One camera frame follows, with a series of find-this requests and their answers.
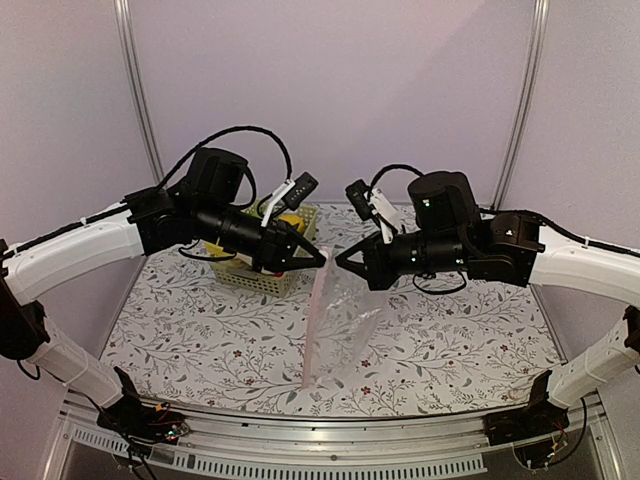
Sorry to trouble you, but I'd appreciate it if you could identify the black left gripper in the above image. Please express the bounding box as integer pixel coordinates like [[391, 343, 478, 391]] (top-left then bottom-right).
[[195, 198, 326, 273]]

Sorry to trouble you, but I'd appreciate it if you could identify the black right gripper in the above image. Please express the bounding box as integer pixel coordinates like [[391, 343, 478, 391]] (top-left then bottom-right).
[[335, 229, 469, 290]]

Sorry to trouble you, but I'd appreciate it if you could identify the clear zip top bag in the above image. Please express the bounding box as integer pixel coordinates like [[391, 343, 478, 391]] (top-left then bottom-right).
[[301, 247, 387, 389]]

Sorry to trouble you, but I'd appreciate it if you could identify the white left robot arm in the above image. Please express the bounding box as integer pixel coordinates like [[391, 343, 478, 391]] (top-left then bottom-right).
[[1, 147, 326, 444]]

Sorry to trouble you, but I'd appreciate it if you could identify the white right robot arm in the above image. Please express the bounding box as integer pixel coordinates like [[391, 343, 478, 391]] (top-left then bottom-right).
[[336, 171, 639, 445]]

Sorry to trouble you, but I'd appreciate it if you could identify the yellow toy lemon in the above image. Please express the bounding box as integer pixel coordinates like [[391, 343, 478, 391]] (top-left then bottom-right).
[[279, 213, 306, 233]]

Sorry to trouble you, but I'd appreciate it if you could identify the pale green plastic basket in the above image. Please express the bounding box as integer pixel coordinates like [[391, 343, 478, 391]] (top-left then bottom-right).
[[205, 204, 318, 298]]

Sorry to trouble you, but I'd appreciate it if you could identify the floral patterned table mat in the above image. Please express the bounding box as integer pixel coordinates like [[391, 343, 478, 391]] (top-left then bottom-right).
[[97, 200, 569, 417]]

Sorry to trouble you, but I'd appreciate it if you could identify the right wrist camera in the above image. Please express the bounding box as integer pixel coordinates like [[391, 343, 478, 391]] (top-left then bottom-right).
[[345, 179, 402, 245]]

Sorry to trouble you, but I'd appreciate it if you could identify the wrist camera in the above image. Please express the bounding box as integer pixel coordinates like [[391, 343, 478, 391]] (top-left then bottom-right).
[[256, 172, 319, 227], [345, 179, 402, 245]]

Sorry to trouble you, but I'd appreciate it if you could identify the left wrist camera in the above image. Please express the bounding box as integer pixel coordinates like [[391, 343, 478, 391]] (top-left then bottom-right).
[[256, 172, 319, 227]]

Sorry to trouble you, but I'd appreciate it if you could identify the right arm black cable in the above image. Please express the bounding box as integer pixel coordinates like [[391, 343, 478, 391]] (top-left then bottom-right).
[[369, 162, 426, 191]]

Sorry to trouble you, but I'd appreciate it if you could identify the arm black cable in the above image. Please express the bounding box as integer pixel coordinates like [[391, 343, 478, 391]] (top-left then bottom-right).
[[369, 162, 426, 191], [154, 124, 294, 191]]

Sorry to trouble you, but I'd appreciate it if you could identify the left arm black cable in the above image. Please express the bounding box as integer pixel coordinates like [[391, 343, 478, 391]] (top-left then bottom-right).
[[154, 124, 294, 191]]

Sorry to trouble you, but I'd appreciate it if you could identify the front aluminium rail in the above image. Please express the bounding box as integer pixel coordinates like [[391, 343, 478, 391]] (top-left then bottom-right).
[[45, 394, 625, 479]]

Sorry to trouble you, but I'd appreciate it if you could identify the left aluminium frame post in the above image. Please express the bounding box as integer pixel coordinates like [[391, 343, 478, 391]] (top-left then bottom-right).
[[113, 0, 164, 182]]

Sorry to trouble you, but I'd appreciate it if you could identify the aluminium frame post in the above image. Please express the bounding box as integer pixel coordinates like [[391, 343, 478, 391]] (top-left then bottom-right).
[[113, 0, 164, 182], [490, 0, 550, 209]]

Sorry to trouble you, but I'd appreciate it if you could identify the right aluminium frame post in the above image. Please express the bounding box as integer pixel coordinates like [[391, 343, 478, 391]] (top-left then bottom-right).
[[490, 0, 550, 209]]

